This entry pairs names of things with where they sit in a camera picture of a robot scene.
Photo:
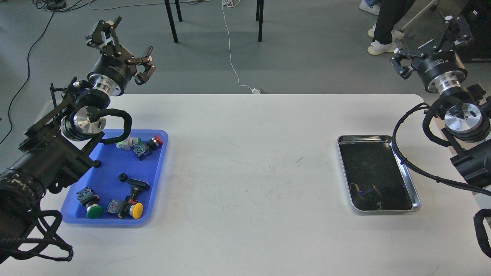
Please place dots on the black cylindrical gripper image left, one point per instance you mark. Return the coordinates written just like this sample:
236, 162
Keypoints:
110, 70

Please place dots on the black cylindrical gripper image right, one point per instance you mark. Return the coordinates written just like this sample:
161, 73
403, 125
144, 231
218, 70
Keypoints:
442, 70

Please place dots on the small black gear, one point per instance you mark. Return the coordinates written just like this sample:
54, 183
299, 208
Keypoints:
122, 177

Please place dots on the blue plastic tray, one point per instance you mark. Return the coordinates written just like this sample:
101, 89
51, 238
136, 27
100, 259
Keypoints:
104, 181

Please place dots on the silver metal tray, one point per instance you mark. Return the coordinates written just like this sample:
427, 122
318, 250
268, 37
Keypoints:
378, 183

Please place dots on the person leg black trousers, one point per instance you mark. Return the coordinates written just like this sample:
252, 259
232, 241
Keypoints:
390, 13

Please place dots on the white sneaker near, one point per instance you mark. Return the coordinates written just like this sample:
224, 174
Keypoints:
376, 48

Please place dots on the white sneaker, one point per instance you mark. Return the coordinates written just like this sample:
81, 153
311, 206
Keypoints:
370, 6
376, 48

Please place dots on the black equipment case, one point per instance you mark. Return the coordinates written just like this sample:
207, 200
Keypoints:
477, 14

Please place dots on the white sneaker far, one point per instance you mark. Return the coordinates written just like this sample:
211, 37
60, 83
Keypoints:
370, 6

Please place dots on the black chair leg left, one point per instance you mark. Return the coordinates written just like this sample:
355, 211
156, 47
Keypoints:
171, 18

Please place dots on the black chair leg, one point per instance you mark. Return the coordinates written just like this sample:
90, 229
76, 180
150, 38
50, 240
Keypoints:
171, 18
259, 18

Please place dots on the black chair leg right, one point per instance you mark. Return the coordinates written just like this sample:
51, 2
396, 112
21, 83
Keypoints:
259, 18

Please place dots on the light green terminal switch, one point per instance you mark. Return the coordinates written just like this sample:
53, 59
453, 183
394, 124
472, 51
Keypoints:
128, 143

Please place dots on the red push button switch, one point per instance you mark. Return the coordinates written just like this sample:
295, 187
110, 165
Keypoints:
154, 142

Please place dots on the black selector switch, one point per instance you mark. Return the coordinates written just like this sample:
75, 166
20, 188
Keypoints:
136, 187

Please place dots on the green push button switch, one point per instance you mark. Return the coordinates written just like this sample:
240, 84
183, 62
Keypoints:
90, 201

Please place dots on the yellow push button switch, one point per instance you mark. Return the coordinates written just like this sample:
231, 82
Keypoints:
121, 209

